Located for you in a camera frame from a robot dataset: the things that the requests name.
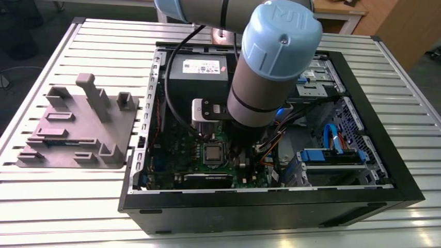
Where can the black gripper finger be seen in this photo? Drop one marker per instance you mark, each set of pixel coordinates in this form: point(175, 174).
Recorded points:
point(242, 158)

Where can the silver CPU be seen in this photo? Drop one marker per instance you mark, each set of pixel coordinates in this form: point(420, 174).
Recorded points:
point(214, 153)

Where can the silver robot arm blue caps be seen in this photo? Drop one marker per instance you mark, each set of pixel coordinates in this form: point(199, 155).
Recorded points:
point(262, 98)

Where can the black RAM slot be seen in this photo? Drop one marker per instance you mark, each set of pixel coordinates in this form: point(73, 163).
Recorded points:
point(242, 176)
point(254, 170)

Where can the black graphics card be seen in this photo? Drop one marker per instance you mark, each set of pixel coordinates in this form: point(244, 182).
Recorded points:
point(207, 179)

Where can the green motherboard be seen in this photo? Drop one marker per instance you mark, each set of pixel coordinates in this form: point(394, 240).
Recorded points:
point(172, 155)

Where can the hard disk in blue carrier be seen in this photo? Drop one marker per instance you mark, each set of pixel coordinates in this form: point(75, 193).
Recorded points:
point(314, 156)

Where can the black PC case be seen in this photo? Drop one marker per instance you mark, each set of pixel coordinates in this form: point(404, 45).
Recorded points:
point(242, 214)

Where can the grey power supply unit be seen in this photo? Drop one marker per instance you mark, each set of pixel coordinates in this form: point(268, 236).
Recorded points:
point(192, 87)

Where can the grey metal drive cage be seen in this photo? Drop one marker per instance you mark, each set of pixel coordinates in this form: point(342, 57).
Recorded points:
point(318, 91)

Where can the blue drive carrier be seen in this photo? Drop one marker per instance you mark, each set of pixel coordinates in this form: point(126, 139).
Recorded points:
point(303, 80)

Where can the grey metal disk bay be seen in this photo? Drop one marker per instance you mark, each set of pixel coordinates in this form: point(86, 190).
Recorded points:
point(336, 168)

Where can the grey parts rack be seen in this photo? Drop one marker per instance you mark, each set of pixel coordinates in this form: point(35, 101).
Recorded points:
point(83, 129)

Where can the RAM stick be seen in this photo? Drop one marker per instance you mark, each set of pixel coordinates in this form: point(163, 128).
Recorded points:
point(62, 142)

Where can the wooden cabinet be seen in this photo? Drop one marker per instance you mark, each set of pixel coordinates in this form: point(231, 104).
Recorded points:
point(407, 31)

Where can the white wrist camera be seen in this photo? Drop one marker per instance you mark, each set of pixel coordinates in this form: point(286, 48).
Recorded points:
point(198, 111)

